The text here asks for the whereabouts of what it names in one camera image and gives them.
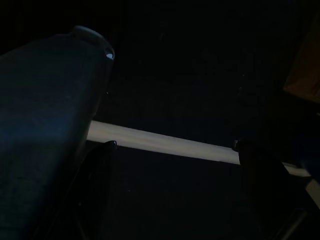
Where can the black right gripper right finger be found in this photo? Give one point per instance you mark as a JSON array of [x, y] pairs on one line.
[[265, 190]]

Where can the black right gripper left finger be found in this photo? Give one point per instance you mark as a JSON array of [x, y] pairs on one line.
[[100, 190]]

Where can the black floor mat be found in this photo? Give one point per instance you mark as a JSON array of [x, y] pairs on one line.
[[175, 200], [190, 75]]

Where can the brown cardboard box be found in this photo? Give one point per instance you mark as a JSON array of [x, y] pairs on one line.
[[306, 70]]

